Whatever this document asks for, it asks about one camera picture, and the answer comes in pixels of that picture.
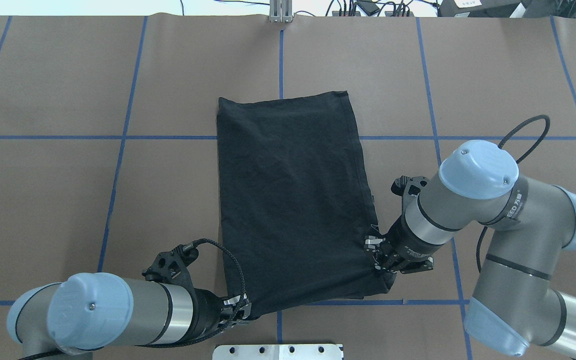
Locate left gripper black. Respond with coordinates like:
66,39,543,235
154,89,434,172
142,242,252,346

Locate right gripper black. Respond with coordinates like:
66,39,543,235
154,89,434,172
364,175,435,274

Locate black graphic t-shirt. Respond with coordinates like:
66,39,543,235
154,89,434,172
215,91,394,318

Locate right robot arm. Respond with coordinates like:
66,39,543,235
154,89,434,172
365,139,576,360

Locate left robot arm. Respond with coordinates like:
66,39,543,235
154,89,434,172
6,238,251,360

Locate black box device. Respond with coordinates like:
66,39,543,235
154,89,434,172
438,0,522,18

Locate aluminium frame post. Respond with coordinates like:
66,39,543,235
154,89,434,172
269,0,294,23

